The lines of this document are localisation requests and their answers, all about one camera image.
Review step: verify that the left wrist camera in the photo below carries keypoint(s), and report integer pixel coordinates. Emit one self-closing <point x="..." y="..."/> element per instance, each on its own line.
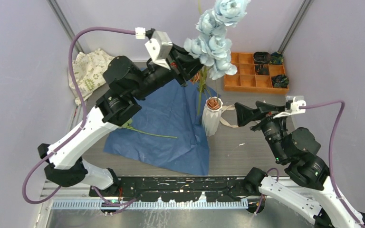
<point x="158" y="45"/>

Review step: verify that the blue wrapping paper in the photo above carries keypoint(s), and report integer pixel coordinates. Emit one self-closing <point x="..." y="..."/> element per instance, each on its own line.
<point x="170" y="110"/>

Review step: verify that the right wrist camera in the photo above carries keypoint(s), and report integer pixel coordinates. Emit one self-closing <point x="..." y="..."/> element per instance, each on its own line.
<point x="292" y="106"/>

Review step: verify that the orange rose stem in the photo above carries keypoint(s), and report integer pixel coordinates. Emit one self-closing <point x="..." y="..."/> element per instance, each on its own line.
<point x="212" y="103"/>

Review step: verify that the dark rolled fabric top-left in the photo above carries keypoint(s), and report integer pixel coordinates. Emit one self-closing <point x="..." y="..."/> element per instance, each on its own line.
<point x="261" y="57"/>

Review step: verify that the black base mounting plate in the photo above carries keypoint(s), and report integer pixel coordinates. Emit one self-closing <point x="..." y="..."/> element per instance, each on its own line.
<point x="181" y="189"/>

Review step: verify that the pink rose stem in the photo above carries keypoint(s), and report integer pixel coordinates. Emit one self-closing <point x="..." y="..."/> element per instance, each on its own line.
<point x="129" y="127"/>

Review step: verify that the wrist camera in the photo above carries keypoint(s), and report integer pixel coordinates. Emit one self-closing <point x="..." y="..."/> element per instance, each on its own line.
<point x="292" y="106"/>
<point x="158" y="45"/>

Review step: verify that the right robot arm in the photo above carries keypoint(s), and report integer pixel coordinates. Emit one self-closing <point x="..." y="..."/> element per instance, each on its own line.
<point x="326" y="207"/>

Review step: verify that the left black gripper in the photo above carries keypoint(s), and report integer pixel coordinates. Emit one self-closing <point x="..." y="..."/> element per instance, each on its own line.
<point x="182" y="63"/>

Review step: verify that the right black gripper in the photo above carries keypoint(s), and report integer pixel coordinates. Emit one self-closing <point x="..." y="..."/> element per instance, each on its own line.
<point x="244" y="113"/>

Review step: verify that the light blue flower stem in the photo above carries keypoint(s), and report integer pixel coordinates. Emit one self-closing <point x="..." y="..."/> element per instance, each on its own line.
<point x="211" y="47"/>

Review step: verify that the cream patterned cloth bag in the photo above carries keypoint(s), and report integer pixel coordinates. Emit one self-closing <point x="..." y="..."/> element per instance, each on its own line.
<point x="88" y="70"/>

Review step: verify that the dark rolled fabric bottom-right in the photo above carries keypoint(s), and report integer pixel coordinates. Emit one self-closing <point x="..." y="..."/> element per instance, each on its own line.
<point x="280" y="81"/>

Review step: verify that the white ribbed vase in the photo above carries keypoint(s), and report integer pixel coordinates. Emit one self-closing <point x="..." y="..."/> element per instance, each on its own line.
<point x="211" y="119"/>

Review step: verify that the dark rolled fabric top-right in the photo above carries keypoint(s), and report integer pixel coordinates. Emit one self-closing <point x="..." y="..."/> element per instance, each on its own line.
<point x="276" y="58"/>

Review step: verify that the beige printed ribbon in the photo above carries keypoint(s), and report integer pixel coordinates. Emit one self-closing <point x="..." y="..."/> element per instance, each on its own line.
<point x="228" y="118"/>

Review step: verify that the orange compartment tray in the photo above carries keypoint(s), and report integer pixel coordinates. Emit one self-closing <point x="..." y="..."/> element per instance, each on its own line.
<point x="246" y="80"/>

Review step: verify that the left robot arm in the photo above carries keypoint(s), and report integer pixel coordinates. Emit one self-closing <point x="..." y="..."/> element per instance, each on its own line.
<point x="128" y="84"/>

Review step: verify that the dark fabric piece middle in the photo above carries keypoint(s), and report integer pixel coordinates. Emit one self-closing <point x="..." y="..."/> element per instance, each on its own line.
<point x="261" y="69"/>

